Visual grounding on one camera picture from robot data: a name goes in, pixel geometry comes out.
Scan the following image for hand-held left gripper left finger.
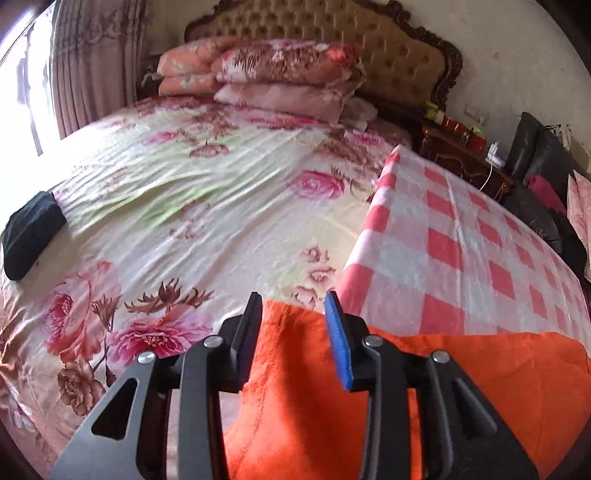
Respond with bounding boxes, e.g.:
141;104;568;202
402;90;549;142
48;292;264;480

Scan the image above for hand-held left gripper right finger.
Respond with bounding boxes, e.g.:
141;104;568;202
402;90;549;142
324;290;541;480

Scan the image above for orange pants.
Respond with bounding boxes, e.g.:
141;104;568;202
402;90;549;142
222;300;591;480

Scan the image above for pink white checked blanket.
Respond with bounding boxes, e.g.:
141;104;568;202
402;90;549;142
339;144;589;342

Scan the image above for floral bed sheet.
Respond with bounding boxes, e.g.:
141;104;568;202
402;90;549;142
0;95;414;472

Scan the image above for carved wooden nightstand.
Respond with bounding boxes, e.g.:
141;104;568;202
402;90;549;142
418;117;515;201

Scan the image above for pink pillow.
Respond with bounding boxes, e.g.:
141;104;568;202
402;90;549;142
213;83;356;124

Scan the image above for white pillow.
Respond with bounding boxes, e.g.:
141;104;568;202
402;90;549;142
339;98;379;128

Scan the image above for dark folded cloth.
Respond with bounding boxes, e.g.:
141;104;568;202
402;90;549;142
2;191;68;282

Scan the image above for red cloth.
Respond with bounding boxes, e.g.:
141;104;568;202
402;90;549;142
526;174;568;215

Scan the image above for orange pillows stack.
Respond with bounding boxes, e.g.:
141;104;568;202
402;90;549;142
157;37;241;96

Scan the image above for pink floral cushion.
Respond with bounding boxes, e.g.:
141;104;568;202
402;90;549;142
567;170;591;282

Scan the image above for black leather sofa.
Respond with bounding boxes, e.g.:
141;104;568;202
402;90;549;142
501;112;591;278

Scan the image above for tufted carved wooden headboard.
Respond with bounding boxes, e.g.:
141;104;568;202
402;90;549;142
184;0;464;112

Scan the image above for pink patterned curtain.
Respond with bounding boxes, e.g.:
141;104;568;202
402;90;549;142
48;0;153;139

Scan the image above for bright window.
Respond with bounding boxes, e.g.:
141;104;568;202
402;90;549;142
0;18;61;158

